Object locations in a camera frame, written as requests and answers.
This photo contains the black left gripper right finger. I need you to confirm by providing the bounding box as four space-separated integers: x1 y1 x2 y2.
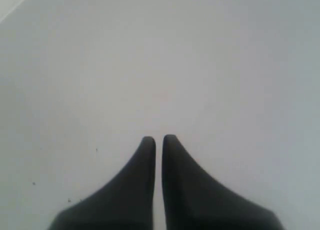
161 135 283 229

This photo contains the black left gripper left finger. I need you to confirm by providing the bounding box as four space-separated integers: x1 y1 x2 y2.
50 136 156 229

